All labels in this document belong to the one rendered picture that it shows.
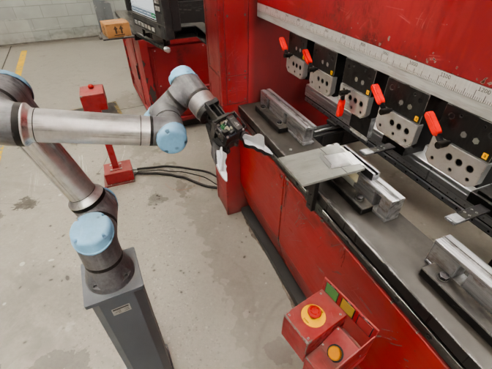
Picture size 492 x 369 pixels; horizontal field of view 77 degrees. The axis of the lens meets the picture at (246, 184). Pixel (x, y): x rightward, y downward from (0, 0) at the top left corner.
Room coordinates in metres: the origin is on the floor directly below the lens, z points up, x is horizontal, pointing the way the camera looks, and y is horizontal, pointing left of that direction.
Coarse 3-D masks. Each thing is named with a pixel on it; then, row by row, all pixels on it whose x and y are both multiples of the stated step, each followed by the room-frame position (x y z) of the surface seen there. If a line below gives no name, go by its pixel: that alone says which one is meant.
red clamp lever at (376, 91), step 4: (372, 84) 0.90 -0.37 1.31; (376, 84) 0.90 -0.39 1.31; (372, 88) 0.89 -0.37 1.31; (376, 88) 0.89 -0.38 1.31; (376, 92) 0.88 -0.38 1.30; (380, 92) 0.88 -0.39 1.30; (376, 96) 0.87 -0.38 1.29; (380, 96) 0.87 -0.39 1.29; (376, 100) 0.87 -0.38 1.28; (380, 100) 0.86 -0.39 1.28; (384, 100) 0.86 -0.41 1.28; (380, 104) 0.86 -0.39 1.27; (384, 104) 0.86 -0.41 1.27; (384, 108) 0.84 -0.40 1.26; (388, 108) 0.84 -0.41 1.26; (380, 112) 0.84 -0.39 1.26; (384, 112) 0.83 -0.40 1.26; (388, 112) 0.84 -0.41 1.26
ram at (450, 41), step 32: (288, 0) 1.48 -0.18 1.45; (320, 0) 1.27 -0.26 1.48; (352, 0) 1.11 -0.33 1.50; (384, 0) 0.98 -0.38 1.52; (416, 0) 0.88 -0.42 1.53; (448, 0) 0.80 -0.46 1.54; (480, 0) 0.73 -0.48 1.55; (352, 32) 1.08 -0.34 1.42; (384, 32) 0.95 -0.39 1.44; (416, 32) 0.86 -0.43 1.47; (448, 32) 0.78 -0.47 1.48; (480, 32) 0.71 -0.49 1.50; (384, 64) 0.93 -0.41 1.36; (448, 64) 0.75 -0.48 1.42; (480, 64) 0.68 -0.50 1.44; (448, 96) 0.72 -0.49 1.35
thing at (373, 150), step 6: (384, 138) 1.11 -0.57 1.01; (390, 138) 1.09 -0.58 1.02; (384, 144) 1.07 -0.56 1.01; (390, 144) 1.07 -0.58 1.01; (396, 144) 1.06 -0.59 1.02; (360, 150) 1.03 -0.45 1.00; (366, 150) 1.03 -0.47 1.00; (372, 150) 1.03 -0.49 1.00; (378, 150) 1.03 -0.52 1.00; (384, 150) 1.03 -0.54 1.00; (396, 150) 1.05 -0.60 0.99; (402, 150) 1.02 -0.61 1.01; (408, 150) 1.02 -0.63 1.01; (414, 150) 1.04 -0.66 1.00; (420, 150) 1.05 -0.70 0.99
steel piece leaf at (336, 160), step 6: (324, 156) 0.99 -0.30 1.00; (330, 156) 0.99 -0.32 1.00; (336, 156) 0.99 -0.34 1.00; (342, 156) 0.99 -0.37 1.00; (324, 162) 0.95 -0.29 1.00; (330, 162) 0.95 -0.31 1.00; (336, 162) 0.95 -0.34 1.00; (342, 162) 0.95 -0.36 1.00; (348, 162) 0.95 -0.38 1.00; (330, 168) 0.91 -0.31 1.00
